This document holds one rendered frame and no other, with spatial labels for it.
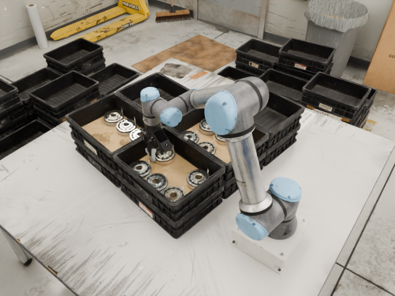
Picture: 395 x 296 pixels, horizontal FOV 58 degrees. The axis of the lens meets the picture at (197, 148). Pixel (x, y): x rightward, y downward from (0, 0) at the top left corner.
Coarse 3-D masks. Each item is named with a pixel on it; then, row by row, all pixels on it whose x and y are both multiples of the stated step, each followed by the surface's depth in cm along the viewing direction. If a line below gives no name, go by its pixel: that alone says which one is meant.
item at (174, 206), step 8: (168, 128) 168; (176, 136) 164; (192, 144) 159; (120, 152) 156; (200, 152) 156; (120, 160) 152; (216, 160) 152; (128, 168) 148; (224, 168) 148; (136, 176) 145; (216, 176) 146; (144, 184) 143; (200, 184) 142; (208, 184) 144; (152, 192) 141; (192, 192) 139; (168, 200) 136; (184, 200) 136; (176, 208) 135
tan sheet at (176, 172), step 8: (144, 160) 166; (176, 160) 166; (184, 160) 166; (152, 168) 163; (160, 168) 163; (168, 168) 163; (176, 168) 163; (184, 168) 163; (192, 168) 163; (168, 176) 159; (176, 176) 159; (184, 176) 159; (168, 184) 155; (176, 184) 155; (184, 184) 155
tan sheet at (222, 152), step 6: (198, 126) 185; (198, 132) 181; (204, 138) 178; (210, 138) 178; (216, 144) 174; (216, 150) 171; (222, 150) 171; (216, 156) 168; (222, 156) 168; (228, 156) 168; (228, 162) 165
